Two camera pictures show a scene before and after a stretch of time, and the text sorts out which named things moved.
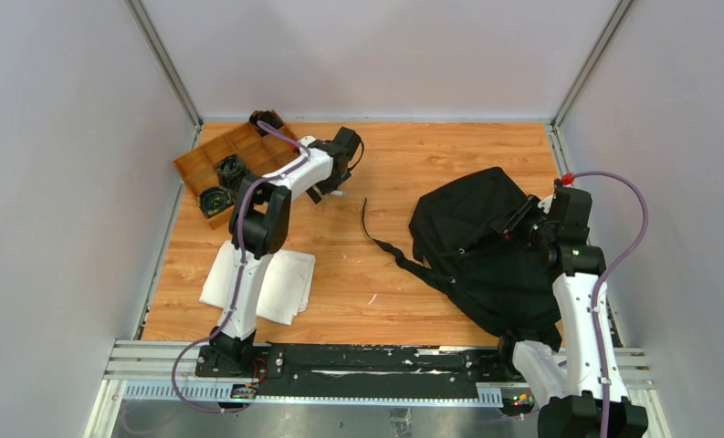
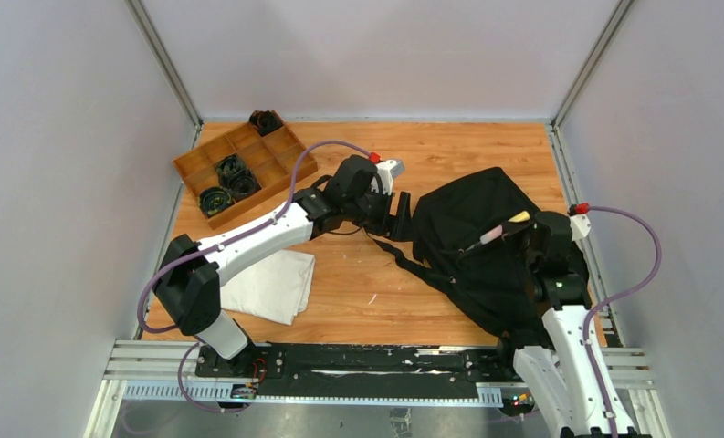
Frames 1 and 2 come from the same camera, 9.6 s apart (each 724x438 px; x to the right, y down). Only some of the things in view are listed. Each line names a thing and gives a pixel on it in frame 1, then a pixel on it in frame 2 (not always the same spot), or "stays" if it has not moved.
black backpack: [458, 235] stays
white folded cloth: [286, 286] stays
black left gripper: [323, 189] -> [388, 213]
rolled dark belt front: [215, 199] stays
